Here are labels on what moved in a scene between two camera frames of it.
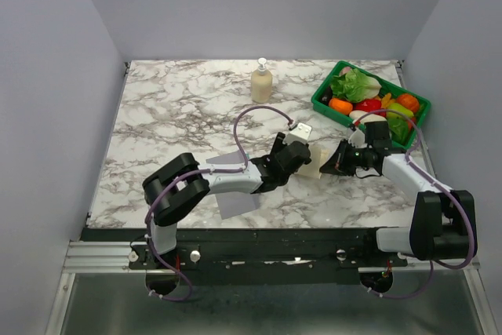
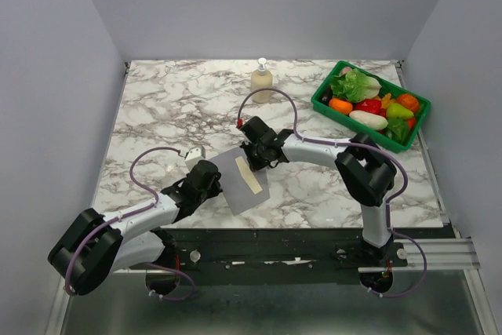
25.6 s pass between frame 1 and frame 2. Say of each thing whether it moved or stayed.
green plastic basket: stayed
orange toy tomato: stayed
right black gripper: moved
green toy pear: stayed
